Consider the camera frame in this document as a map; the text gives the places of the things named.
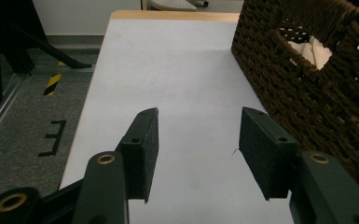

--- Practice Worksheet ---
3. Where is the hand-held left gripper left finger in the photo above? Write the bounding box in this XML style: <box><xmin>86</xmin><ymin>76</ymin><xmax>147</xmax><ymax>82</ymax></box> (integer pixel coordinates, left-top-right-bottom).
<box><xmin>72</xmin><ymin>107</ymin><xmax>159</xmax><ymax>224</ymax></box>

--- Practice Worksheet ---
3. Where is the yellow black striped tape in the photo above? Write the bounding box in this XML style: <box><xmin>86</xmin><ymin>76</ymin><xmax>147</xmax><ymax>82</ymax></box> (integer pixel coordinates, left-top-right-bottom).
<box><xmin>42</xmin><ymin>61</ymin><xmax>67</xmax><ymax>97</ymax></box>

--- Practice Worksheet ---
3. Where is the black metal stand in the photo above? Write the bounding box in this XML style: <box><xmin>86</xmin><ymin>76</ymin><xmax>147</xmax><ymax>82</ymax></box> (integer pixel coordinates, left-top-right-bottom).
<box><xmin>0</xmin><ymin>0</ymin><xmax>93</xmax><ymax>118</ymax></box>

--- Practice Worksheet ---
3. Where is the white cloth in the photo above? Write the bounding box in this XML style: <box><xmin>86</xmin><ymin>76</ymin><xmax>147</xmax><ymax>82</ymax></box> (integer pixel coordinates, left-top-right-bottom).
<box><xmin>287</xmin><ymin>35</ymin><xmax>333</xmax><ymax>71</ymax></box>

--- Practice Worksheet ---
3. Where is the black tape floor mark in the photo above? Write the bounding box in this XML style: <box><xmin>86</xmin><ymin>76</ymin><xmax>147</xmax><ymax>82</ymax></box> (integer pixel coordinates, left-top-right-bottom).
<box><xmin>37</xmin><ymin>119</ymin><xmax>67</xmax><ymax>158</ymax></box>

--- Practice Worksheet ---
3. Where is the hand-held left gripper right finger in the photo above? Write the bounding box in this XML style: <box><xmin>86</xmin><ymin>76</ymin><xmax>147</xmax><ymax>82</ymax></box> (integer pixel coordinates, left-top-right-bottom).
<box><xmin>238</xmin><ymin>106</ymin><xmax>359</xmax><ymax>224</ymax></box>

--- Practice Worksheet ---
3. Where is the white chair base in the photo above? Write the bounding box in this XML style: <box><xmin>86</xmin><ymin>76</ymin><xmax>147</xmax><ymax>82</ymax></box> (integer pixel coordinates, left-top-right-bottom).
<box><xmin>141</xmin><ymin>0</ymin><xmax>210</xmax><ymax>12</ymax></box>

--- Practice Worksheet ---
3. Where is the brown woven basket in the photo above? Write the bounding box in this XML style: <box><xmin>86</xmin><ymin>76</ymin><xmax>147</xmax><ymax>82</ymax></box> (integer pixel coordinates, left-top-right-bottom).
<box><xmin>230</xmin><ymin>0</ymin><xmax>359</xmax><ymax>193</ymax></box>

